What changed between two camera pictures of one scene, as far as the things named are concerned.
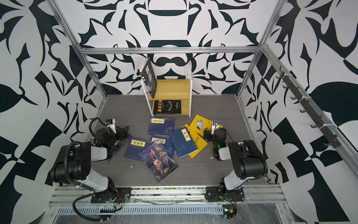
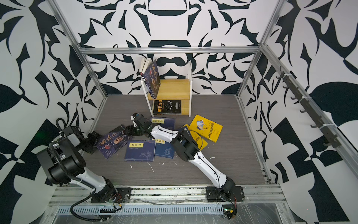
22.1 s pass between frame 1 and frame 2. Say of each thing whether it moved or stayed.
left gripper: moved
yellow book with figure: stayed
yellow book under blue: stayed
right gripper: moved
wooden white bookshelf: stayed
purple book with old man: moved
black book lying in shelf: stayed
